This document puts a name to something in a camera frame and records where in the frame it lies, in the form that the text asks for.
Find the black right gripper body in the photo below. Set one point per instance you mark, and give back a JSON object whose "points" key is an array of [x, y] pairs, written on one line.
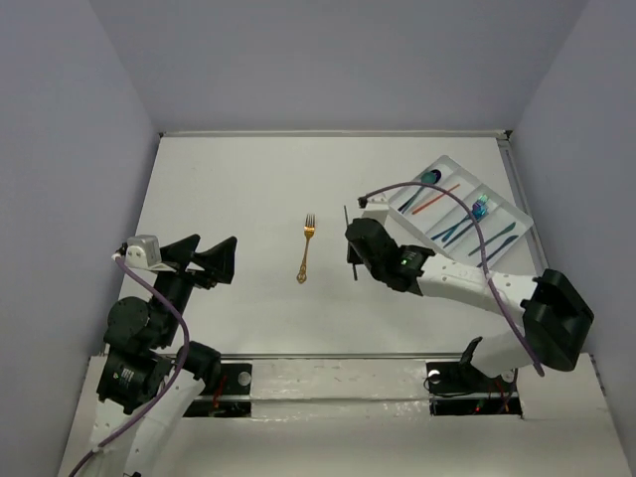
{"points": [[375, 269]]}

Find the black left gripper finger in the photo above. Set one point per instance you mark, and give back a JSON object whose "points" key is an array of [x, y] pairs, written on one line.
{"points": [[218, 262], [180, 252]]}

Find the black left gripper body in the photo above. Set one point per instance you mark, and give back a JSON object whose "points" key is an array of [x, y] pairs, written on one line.
{"points": [[188, 270]]}

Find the teal plastic spoon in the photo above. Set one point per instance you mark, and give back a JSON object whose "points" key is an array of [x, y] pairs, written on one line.
{"points": [[425, 178]]}

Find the iridescent blue fork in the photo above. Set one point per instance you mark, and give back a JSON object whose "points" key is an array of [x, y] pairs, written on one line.
{"points": [[476, 214]]}

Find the purple metallic spoon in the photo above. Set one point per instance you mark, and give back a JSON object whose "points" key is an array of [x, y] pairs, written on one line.
{"points": [[436, 175]]}

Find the dark blue knife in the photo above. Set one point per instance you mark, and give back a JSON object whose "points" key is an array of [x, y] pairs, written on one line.
{"points": [[509, 240]]}

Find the teal plastic knife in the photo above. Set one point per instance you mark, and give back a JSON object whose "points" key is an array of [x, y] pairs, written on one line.
{"points": [[502, 232]]}

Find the iridescent green fork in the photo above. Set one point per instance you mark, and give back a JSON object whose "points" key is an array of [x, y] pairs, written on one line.
{"points": [[481, 203]]}

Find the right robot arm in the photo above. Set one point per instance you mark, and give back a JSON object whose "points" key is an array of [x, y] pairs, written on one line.
{"points": [[548, 319]]}

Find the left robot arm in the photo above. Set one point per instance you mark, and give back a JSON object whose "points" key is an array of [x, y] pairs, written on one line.
{"points": [[153, 370]]}

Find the gold ornate fork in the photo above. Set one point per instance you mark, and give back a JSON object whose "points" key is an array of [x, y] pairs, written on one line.
{"points": [[308, 231]]}

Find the white divided cutlery tray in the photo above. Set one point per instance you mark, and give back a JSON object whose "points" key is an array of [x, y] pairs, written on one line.
{"points": [[450, 210]]}

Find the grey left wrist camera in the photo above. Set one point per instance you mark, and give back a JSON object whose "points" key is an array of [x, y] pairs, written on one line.
{"points": [[141, 252]]}

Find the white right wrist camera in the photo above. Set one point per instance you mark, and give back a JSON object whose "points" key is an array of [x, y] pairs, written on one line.
{"points": [[376, 208]]}

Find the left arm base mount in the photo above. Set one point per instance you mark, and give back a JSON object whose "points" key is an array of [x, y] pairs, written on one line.
{"points": [[229, 398]]}

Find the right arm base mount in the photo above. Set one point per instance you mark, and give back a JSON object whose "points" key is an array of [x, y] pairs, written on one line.
{"points": [[453, 393]]}

